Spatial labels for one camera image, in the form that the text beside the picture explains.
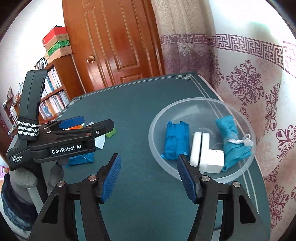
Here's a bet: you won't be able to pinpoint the brown wooden door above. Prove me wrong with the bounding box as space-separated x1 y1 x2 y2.
62 1 165 93

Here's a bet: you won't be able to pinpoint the wooden bookshelf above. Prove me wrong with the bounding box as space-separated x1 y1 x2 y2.
2 54 85 130

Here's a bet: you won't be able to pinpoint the green dotted toy brick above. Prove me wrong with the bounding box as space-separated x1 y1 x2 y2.
105 128 117 138

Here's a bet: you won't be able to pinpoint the orange yellow toy brick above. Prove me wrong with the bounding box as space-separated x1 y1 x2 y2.
69 125 83 130

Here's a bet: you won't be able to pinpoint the patterned purple curtain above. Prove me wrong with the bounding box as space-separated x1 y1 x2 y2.
152 1 295 240

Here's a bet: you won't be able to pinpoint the white blue medicine box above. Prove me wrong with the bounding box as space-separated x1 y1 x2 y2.
95 135 106 150

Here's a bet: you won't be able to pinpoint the brass door knob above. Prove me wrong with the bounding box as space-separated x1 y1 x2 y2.
86 55 95 64

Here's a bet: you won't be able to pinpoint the white black sponge block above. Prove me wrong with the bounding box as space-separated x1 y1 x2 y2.
189 132 224 174

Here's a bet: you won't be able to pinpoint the blue snack packet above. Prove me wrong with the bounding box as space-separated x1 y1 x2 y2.
68 153 93 166
161 121 190 160

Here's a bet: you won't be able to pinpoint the teal cloth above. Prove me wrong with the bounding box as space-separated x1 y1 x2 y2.
215 115 254 171

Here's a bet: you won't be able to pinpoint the grey gloved left hand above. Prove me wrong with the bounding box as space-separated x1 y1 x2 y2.
9 161 64 204

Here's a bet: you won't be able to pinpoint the stacked cardboard boxes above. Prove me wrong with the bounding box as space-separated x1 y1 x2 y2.
42 26 73 64

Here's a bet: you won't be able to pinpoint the clear plastic bowl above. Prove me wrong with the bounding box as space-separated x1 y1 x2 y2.
149 97 255 180

